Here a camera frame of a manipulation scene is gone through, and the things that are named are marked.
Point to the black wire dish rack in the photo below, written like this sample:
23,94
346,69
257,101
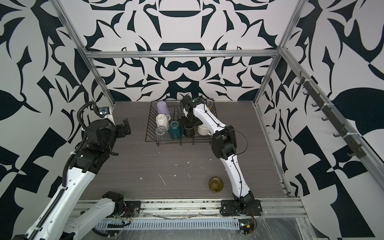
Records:
177,115

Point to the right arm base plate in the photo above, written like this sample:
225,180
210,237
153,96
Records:
234,208

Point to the lavender plastic cup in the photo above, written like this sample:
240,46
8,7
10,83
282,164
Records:
162,108

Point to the wall hook rail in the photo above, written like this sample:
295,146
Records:
331,113

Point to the small green circuit board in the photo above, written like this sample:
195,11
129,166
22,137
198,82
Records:
247,226

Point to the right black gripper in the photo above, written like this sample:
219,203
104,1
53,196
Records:
184,122

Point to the black mug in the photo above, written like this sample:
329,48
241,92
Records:
189,132

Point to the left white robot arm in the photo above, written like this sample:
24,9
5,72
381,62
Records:
96,147

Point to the olive green glass cup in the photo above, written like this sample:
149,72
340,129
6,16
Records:
216,184

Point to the white slotted cable duct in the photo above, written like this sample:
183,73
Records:
187,224

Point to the aluminium frame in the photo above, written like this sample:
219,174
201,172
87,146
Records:
372,162

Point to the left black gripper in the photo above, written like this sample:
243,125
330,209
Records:
120,131

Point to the red and white mug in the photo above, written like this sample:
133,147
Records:
203,130

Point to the cream mug green handle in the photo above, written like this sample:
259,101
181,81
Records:
175,130

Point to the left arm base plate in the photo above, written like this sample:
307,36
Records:
130,209

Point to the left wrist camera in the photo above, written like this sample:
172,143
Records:
107,113

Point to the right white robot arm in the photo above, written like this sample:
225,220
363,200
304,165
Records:
224,147

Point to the clear glass cup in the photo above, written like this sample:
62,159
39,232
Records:
162,134

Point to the white ceramic mug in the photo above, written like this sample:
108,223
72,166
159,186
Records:
163,120

